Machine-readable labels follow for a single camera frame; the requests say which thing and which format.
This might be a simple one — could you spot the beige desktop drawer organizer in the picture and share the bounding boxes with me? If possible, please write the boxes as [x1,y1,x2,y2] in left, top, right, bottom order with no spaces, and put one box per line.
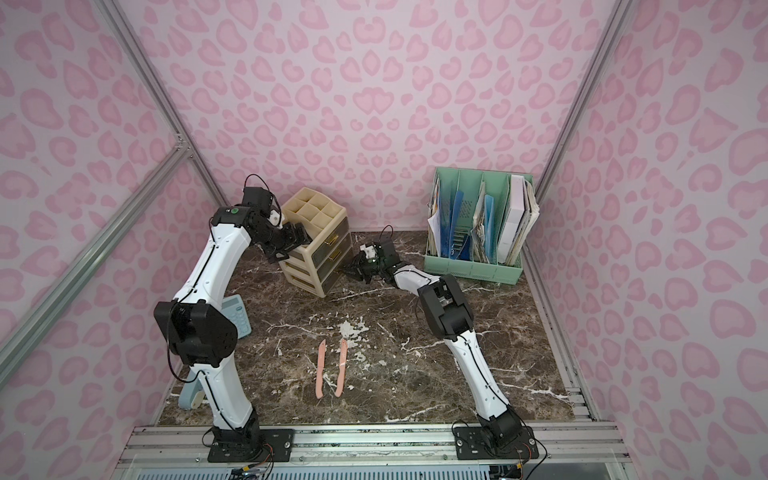
[279,187,352,298]

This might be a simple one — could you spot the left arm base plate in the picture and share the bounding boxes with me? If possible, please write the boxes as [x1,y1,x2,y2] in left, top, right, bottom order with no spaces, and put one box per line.
[207,427,295,464]

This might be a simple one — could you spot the white book in rack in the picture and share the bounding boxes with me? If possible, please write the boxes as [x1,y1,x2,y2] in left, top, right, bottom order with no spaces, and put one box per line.
[496,174,540,265]

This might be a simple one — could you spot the aluminium mounting rail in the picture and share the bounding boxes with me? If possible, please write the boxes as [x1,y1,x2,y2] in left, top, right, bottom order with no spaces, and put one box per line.
[111,421,638,479]

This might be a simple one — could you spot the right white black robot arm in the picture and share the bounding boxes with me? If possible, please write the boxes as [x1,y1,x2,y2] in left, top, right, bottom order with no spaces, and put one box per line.
[342,240,537,454]

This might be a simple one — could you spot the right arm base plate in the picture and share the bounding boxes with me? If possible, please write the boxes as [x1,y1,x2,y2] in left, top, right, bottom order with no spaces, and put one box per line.
[451,423,540,463]

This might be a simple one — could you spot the blue folders in rack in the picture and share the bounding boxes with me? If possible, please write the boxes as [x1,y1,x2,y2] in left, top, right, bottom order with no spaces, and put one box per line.
[440,184,495,263]

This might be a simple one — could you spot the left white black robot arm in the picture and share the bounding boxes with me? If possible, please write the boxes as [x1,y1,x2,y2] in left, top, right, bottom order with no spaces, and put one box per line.
[154,205,311,449]

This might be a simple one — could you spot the pink fruit knife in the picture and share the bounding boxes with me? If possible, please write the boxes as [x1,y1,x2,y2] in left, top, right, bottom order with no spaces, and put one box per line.
[315,340,327,400]
[334,338,348,398]

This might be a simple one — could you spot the blue white calculator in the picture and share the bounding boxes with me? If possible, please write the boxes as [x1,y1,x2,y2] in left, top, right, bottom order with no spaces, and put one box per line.
[222,294,252,339]

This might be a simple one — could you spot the green file organizer rack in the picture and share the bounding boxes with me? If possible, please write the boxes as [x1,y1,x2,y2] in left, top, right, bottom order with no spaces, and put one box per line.
[424,167,540,285]

